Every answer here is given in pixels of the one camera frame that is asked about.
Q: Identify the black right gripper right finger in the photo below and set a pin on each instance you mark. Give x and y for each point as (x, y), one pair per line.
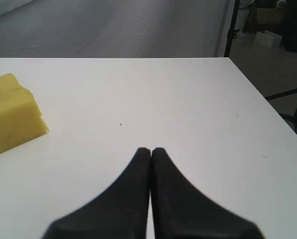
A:
(181, 211)

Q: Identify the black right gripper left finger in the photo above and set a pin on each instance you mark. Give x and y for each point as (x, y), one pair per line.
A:
(120, 212)

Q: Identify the yellow sponge block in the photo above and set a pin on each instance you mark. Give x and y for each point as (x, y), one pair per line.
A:
(20, 116)

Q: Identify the black light stand pole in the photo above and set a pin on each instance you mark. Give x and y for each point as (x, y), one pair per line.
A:
(231, 35)

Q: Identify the white flat boxes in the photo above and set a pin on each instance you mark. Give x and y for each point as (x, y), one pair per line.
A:
(268, 39)

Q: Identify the brown cardboard box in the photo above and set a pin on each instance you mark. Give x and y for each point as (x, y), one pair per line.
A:
(261, 19)

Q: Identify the grey backdrop cloth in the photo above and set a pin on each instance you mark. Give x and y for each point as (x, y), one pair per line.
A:
(7, 6)

